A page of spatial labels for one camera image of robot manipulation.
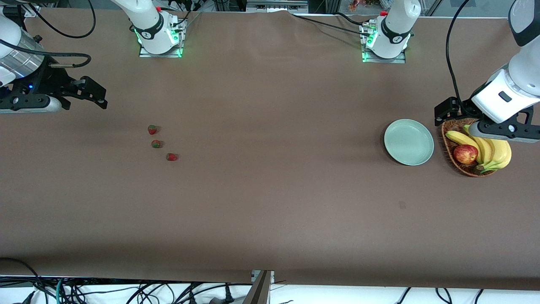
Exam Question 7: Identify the pale green round plate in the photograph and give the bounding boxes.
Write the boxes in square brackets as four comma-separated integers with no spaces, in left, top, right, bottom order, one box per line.
[383,119,435,166]

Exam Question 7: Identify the brown wicker basket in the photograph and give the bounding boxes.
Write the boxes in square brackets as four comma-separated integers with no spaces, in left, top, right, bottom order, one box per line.
[441,118,507,177]

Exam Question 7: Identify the red yellow apple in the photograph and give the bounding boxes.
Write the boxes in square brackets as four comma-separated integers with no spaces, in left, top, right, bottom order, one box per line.
[453,144,479,165]

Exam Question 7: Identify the yellow banana bunch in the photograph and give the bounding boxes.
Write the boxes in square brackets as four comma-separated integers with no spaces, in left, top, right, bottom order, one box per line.
[446,125,512,174]

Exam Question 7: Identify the orange red background object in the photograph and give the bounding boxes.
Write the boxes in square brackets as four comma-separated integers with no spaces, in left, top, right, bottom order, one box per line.
[349,0,381,11]

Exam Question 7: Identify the brown table cover sheet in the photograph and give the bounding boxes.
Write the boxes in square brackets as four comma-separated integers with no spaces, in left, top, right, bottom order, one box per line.
[0,8,540,292]

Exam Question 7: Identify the grey metal rack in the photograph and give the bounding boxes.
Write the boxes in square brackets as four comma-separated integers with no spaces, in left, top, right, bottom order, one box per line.
[247,0,308,13]

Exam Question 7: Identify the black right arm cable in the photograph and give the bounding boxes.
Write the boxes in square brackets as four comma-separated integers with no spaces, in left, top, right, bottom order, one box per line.
[0,0,97,69]

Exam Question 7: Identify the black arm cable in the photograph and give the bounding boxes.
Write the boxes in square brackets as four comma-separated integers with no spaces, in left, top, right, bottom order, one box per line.
[445,0,471,115]
[0,0,97,69]

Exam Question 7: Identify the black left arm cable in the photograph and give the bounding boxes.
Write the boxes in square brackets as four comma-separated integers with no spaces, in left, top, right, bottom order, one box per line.
[445,0,471,115]

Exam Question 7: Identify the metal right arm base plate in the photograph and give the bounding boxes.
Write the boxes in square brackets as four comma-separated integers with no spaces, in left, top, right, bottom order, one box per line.
[138,19,183,58]

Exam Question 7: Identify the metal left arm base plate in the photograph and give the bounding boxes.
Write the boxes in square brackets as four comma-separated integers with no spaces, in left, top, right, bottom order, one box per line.
[361,23,407,64]

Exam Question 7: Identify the long black table cable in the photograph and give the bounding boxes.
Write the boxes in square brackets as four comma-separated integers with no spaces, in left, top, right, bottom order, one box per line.
[290,14,373,38]

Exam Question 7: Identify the aluminium frame post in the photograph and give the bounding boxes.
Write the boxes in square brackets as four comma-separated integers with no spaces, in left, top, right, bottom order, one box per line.
[243,270,275,304]

